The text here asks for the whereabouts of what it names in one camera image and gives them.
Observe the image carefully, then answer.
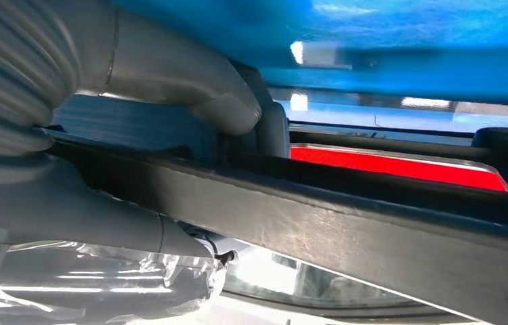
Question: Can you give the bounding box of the blue metal shelf rack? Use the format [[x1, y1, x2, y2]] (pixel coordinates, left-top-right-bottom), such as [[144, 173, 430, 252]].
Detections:
[[51, 0, 508, 135]]

